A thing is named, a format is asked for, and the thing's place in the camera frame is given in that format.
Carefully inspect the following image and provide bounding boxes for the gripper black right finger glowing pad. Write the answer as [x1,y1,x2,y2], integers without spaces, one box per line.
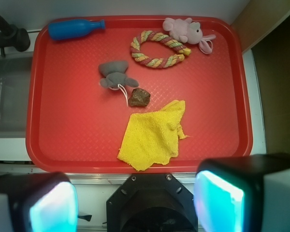
[193,153,290,232]

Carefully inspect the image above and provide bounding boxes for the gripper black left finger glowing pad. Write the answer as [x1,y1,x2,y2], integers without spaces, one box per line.
[0,173,78,232]

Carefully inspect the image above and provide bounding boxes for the pink plush animal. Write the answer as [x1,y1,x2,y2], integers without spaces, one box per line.
[162,18,216,55]

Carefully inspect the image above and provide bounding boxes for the red plastic tray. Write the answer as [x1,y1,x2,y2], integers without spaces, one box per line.
[26,16,252,174]

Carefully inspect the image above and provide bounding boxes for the yellow cloth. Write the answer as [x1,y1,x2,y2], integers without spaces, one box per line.
[117,100,188,172]

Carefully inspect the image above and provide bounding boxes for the metal sink basin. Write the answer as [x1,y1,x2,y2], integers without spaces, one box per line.
[0,53,33,138]

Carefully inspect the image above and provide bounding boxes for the brown rock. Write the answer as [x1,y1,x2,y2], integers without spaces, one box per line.
[128,88,151,107]

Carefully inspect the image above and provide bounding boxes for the gray plush elephant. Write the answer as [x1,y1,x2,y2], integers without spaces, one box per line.
[98,60,139,107]

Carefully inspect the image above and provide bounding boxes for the black faucet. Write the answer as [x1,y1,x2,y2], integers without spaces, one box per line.
[0,15,31,58]

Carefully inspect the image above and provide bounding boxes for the blue plastic bottle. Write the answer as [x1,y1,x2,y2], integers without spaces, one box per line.
[48,19,105,41]

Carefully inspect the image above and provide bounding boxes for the multicolour rope ring toy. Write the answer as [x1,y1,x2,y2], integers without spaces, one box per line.
[130,30,191,69]

